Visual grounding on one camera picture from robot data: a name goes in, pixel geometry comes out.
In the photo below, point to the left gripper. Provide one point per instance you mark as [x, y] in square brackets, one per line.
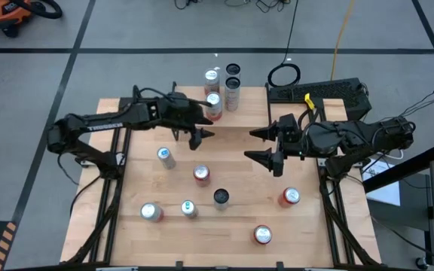
[172, 113]

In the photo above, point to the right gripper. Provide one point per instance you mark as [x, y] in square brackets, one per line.
[294, 141]

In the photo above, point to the tall silver can black lid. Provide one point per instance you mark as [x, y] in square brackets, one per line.
[221, 197]
[232, 99]
[233, 69]

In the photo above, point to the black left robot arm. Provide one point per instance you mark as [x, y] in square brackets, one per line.
[134, 116]

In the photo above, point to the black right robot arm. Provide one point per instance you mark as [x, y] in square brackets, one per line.
[371, 135]

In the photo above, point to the wooden shelf black metal legs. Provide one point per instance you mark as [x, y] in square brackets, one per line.
[247, 113]

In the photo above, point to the slim silver can blue tab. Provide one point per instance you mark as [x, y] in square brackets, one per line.
[166, 158]

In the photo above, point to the red-orange Fanta can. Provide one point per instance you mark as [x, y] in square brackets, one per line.
[290, 195]
[202, 173]

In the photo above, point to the yellow tag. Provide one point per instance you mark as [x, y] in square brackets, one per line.
[309, 101]

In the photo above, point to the black perforated computer case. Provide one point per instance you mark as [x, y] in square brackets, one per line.
[330, 90]

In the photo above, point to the blue silver Red Bull can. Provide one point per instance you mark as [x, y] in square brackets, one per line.
[188, 207]

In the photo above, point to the white paper sheet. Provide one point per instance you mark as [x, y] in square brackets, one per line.
[386, 192]

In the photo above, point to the black desk beam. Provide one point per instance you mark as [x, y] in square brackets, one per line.
[401, 171]

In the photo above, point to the black caster wheel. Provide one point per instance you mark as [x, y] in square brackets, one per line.
[421, 262]

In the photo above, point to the silver corner bracket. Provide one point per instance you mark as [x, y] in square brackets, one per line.
[320, 162]
[120, 158]

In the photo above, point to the black aluminium table frame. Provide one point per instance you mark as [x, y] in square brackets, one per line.
[119, 150]

